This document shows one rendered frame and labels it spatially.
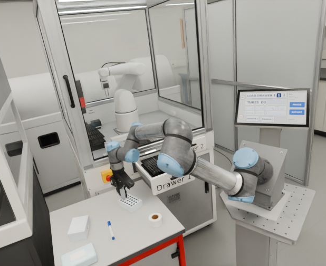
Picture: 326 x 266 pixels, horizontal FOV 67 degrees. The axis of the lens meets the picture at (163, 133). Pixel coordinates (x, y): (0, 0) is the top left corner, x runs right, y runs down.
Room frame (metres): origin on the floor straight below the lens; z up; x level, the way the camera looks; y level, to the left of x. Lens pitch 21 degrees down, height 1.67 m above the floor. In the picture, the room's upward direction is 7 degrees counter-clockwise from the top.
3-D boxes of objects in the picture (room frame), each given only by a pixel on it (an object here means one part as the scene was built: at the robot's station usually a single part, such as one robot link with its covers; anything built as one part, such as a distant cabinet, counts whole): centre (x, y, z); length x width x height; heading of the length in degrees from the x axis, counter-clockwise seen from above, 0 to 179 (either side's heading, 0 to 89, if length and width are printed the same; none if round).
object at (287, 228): (1.15, -0.51, 0.70); 0.45 x 0.44 x 0.12; 48
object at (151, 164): (1.48, 0.05, 0.87); 0.22 x 0.18 x 0.06; 24
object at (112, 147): (1.27, 0.28, 1.11); 0.09 x 0.08 x 0.11; 55
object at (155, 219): (1.07, 0.10, 0.78); 0.07 x 0.07 x 0.04
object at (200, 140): (1.71, -0.19, 0.87); 0.29 x 0.02 x 0.11; 114
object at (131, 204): (1.25, 0.25, 0.78); 0.12 x 0.08 x 0.04; 45
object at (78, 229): (1.07, 0.50, 0.79); 0.13 x 0.09 x 0.05; 4
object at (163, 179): (1.30, -0.03, 0.87); 0.29 x 0.02 x 0.11; 114
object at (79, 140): (2.04, 0.26, 1.47); 1.02 x 0.95 x 1.05; 114
